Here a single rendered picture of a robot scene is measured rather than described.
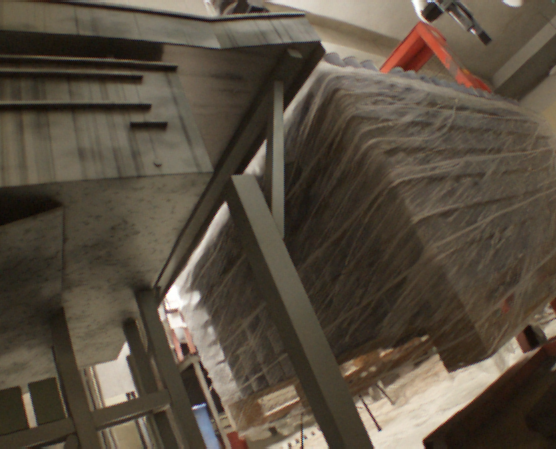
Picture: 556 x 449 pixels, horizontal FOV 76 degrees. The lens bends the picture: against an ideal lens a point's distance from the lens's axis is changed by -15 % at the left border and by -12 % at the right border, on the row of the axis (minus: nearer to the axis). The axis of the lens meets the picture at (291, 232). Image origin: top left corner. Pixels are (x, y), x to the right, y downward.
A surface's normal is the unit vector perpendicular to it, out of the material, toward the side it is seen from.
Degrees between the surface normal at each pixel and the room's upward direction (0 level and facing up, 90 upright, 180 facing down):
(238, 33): 90
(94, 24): 90
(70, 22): 90
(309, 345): 90
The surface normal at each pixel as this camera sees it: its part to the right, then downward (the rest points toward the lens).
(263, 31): 0.23, -0.44
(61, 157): 0.47, -0.50
